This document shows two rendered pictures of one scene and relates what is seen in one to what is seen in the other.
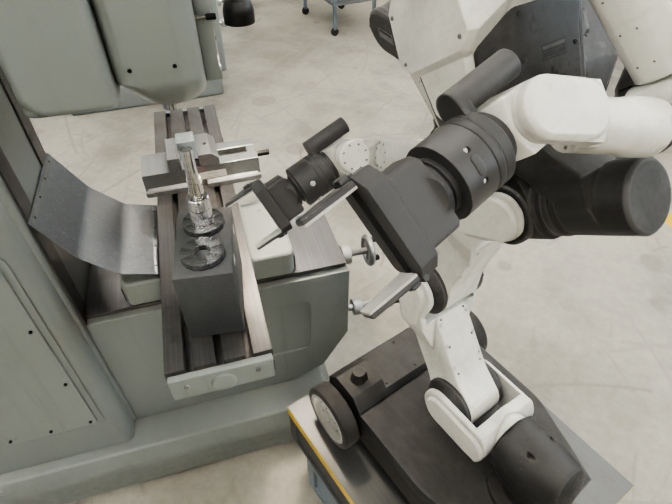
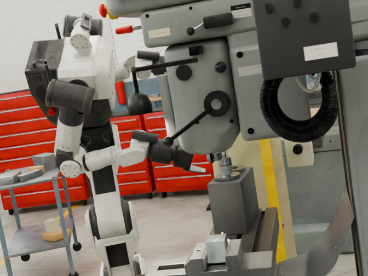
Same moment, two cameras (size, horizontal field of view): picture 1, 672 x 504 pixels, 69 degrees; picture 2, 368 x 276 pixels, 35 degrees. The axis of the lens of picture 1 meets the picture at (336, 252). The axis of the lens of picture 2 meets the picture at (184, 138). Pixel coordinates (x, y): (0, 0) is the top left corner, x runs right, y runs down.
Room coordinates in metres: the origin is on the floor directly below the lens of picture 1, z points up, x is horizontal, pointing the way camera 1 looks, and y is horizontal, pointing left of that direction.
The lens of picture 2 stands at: (2.63, 1.15, 1.61)
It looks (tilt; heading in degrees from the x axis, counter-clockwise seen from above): 8 degrees down; 209
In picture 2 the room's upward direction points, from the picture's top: 9 degrees counter-clockwise
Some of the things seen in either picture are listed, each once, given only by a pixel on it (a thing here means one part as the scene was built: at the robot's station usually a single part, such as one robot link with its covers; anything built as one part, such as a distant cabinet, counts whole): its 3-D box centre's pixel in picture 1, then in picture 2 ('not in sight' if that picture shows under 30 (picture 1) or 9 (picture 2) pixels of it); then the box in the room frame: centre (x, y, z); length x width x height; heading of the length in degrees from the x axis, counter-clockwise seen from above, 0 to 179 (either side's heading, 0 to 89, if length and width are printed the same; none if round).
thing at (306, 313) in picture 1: (232, 317); not in sight; (1.12, 0.38, 0.46); 0.80 x 0.30 x 0.60; 106
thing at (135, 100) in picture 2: (237, 7); (138, 103); (1.20, 0.23, 1.48); 0.07 x 0.07 x 0.06
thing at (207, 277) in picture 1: (210, 268); (234, 198); (0.77, 0.28, 1.06); 0.22 x 0.12 x 0.20; 10
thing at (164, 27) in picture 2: not in sight; (208, 21); (1.10, 0.44, 1.68); 0.34 x 0.24 x 0.10; 106
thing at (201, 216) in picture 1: (200, 210); (225, 167); (0.82, 0.29, 1.19); 0.05 x 0.05 x 0.06
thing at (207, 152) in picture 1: (206, 148); (198, 257); (1.30, 0.39, 1.05); 0.12 x 0.06 x 0.04; 18
